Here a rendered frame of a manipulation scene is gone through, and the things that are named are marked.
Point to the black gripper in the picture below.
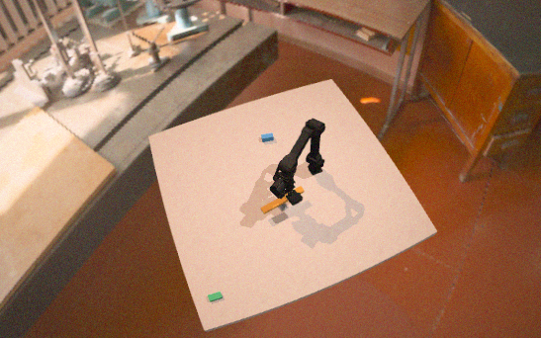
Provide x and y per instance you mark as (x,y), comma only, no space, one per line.
(293,197)

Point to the orange bar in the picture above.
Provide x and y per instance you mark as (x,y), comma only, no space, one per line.
(273,205)

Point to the small blue block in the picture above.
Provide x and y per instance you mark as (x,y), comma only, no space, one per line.
(267,137)

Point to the green flat bar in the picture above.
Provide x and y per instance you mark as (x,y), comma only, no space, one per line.
(213,297)

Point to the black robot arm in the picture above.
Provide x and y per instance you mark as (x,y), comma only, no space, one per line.
(288,165)

